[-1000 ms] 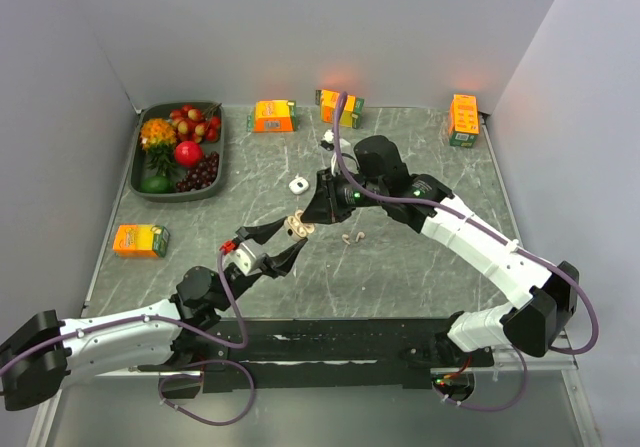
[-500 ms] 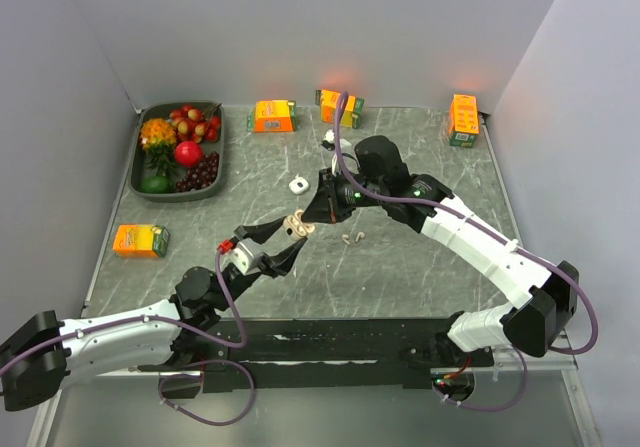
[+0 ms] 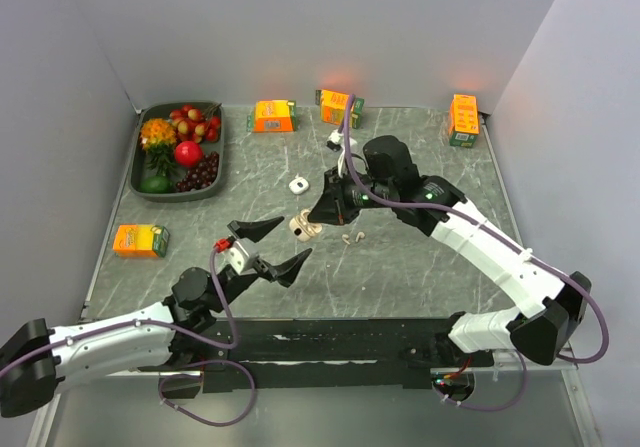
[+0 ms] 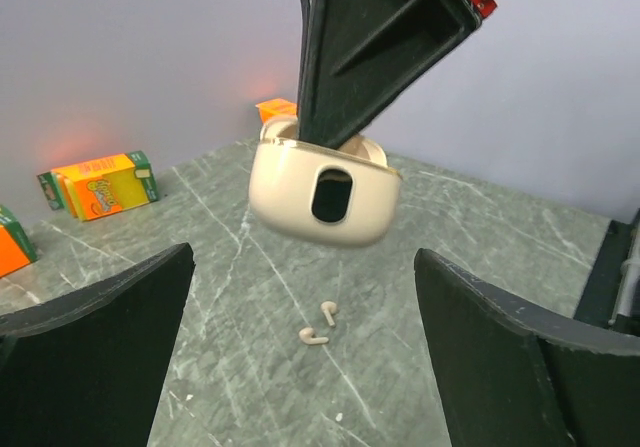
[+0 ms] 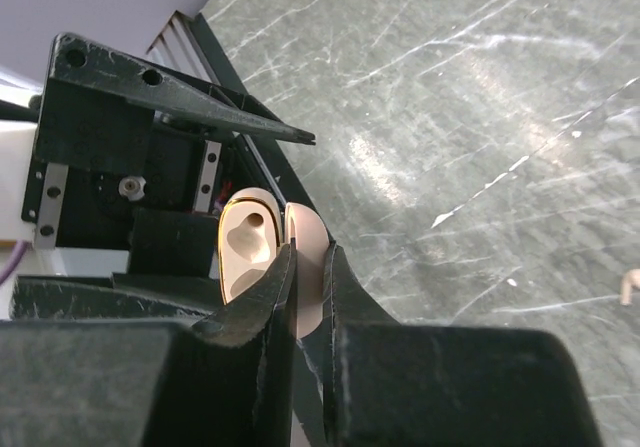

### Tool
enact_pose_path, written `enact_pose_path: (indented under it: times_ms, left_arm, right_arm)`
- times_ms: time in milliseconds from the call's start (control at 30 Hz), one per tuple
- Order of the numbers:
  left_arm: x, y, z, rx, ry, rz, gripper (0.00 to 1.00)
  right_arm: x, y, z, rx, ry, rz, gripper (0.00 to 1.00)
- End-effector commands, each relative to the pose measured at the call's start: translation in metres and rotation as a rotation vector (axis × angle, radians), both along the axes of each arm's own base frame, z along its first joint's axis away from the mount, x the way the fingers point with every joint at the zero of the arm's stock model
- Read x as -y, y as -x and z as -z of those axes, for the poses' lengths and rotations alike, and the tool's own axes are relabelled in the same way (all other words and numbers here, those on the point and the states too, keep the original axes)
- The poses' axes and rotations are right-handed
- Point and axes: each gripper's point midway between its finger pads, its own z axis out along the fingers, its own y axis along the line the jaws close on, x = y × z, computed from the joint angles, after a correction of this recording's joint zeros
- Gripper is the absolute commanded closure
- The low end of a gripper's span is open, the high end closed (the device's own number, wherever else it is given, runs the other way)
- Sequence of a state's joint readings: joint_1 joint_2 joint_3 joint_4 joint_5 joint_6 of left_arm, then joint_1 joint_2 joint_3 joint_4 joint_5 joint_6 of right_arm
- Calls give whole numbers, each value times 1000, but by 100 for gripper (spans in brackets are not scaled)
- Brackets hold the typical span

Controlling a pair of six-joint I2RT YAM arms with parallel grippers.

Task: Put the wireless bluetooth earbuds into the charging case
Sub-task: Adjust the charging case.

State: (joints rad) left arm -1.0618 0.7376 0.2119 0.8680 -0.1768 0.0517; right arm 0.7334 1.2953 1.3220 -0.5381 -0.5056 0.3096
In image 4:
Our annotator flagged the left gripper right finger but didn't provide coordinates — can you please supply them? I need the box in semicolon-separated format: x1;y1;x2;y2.
414;249;639;446

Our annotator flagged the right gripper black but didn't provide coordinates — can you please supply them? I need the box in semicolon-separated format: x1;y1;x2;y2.
297;0;497;149

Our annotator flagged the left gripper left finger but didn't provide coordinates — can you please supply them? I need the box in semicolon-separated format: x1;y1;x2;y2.
1;243;194;446

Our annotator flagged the pink earbud charging case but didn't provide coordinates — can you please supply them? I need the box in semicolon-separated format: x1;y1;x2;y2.
248;116;402;248

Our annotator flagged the pink earbud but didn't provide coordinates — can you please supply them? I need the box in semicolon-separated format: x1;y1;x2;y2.
321;301;338;328
298;327;329;345

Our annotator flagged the orange juice box back right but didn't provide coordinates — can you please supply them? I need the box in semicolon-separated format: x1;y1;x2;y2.
255;98;297;124

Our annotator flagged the orange juice box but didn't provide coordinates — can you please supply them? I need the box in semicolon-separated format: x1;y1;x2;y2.
0;205;38;277
37;150;159;221
255;98;297;124

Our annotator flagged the orange juice box back left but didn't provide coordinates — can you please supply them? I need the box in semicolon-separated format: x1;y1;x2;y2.
0;205;38;277

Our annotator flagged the orange juice box back middle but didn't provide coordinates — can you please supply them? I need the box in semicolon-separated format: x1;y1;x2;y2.
37;150;159;221

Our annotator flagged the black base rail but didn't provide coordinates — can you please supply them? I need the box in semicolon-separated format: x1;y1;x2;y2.
573;212;639;337

